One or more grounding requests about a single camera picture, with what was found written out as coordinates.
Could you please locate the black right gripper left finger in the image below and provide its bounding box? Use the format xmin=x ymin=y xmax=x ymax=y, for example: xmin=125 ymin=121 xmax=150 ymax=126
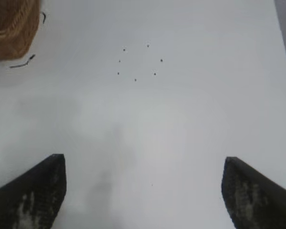
xmin=0 ymin=154 xmax=68 ymax=229

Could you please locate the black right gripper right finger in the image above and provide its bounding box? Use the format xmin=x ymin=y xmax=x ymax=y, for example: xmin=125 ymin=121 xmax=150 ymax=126
xmin=221 ymin=156 xmax=286 ymax=229

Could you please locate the brown woven wicker basket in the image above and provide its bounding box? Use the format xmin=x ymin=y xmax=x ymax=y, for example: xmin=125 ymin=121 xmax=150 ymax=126
xmin=0 ymin=0 xmax=42 ymax=61

